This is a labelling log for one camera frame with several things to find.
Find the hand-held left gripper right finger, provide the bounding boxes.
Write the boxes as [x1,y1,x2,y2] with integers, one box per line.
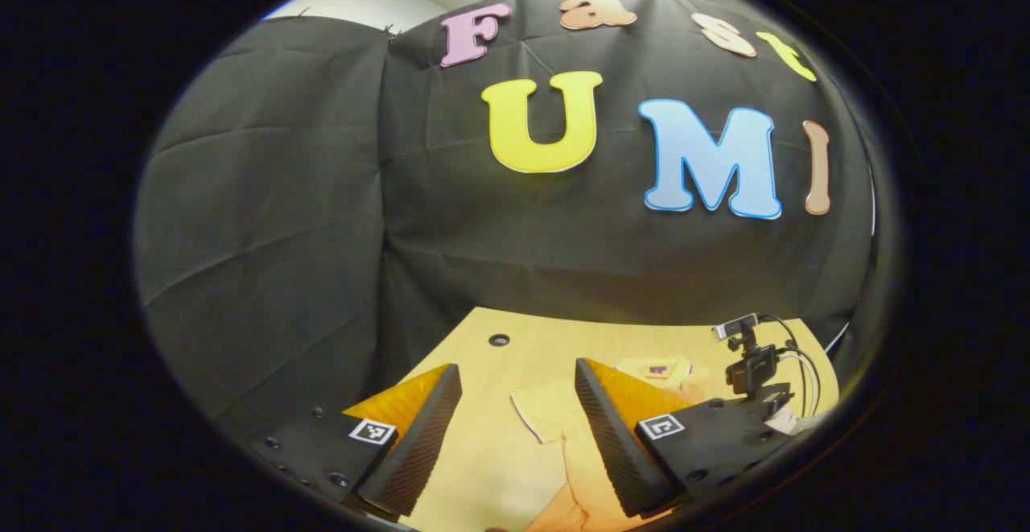
[573,357,796,519]

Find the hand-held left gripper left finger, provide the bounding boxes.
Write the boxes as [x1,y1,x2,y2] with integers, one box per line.
[248,363,464,525]

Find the orange T-shirt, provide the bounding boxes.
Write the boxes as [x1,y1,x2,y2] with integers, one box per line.
[509,355,709,532]

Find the black webcam on stand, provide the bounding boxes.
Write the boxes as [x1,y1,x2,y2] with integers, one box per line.
[715,313,797,416]

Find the white paper tag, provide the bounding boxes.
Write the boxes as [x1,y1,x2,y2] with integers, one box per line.
[763,407,805,436]

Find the black backdrop cloth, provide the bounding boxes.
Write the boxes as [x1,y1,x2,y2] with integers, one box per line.
[133,0,878,444]

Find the black cable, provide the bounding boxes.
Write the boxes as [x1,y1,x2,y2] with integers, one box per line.
[760,315,822,416]

